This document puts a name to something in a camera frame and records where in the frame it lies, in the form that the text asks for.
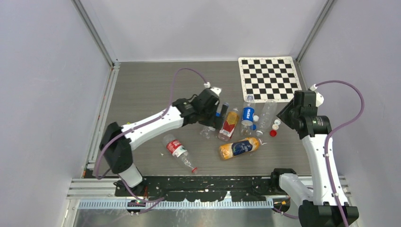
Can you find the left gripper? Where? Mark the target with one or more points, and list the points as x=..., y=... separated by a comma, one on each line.
x=215, y=121

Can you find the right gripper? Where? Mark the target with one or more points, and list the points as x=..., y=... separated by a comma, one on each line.
x=283, y=115

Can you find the yellow red label bottle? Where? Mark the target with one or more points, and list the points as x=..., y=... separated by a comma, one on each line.
x=229, y=125

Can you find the crushed Pepsi bottle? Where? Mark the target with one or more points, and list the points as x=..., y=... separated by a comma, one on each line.
x=207, y=132

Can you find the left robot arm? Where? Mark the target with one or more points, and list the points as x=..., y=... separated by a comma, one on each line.
x=119, y=142

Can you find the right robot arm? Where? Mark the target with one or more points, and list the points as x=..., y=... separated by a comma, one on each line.
x=325, y=205

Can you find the upright Pepsi bottle blue label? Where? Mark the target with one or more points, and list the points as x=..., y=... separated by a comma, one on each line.
x=247, y=116

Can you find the clear empty plastic bottle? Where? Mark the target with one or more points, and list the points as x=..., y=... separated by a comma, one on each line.
x=266, y=117

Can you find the red bottle cap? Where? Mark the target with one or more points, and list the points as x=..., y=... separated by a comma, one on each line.
x=273, y=133

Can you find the orange blue label bottle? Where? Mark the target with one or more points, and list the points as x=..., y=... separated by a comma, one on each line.
x=246, y=145

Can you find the red label water bottle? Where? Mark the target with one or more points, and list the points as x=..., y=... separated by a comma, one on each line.
x=179, y=152

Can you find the checkerboard calibration mat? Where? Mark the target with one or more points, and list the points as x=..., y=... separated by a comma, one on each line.
x=269, y=78

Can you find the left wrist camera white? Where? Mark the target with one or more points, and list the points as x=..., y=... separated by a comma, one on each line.
x=216, y=90

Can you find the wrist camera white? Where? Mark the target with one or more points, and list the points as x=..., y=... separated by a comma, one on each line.
x=319, y=97
x=216, y=90

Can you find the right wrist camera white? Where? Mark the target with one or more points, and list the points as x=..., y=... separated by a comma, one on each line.
x=319, y=97

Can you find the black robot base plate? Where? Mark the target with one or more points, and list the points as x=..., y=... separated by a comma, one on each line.
x=206, y=188

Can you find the aluminium slotted rail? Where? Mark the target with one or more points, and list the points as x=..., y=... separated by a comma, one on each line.
x=171, y=205

